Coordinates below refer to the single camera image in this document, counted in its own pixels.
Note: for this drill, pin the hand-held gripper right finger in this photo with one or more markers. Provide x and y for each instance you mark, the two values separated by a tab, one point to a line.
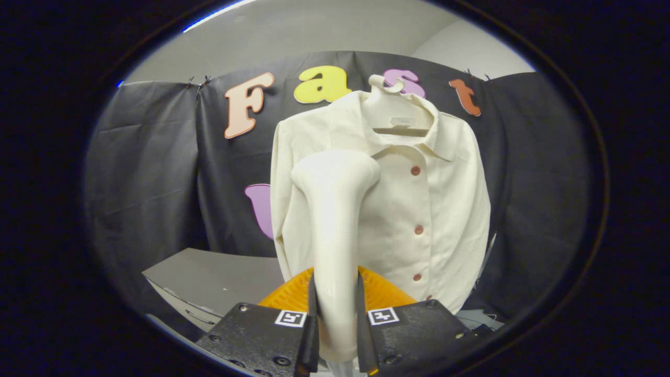
366	345

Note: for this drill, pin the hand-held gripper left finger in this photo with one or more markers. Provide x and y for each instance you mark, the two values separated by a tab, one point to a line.
313	335

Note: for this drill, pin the white garment steamer head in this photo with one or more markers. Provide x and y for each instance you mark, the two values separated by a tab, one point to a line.
335	235

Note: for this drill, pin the white clothes hanger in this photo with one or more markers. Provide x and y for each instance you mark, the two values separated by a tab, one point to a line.
387	107

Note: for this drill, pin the grey cabinet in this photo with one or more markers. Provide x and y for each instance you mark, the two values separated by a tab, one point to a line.
220	277

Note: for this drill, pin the cream button shirt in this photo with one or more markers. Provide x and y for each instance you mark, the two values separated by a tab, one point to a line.
434	199

